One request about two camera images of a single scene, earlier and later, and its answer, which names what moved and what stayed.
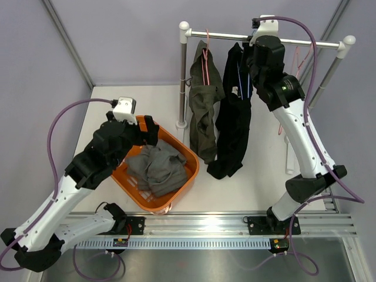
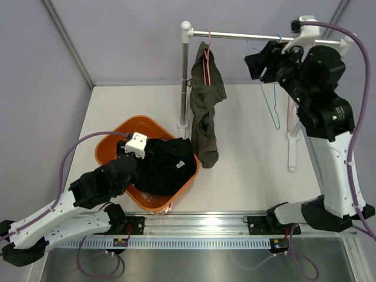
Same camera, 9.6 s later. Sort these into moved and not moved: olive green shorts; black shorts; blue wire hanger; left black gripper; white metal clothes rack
Moved: left black gripper; blue wire hanger; black shorts
Not moved: white metal clothes rack; olive green shorts
